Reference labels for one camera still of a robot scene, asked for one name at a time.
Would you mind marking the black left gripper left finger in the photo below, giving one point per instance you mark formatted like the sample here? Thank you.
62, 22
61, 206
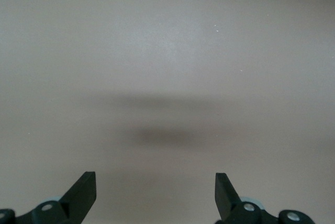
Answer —
78, 197

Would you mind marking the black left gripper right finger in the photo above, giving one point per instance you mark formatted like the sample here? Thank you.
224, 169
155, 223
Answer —
225, 197

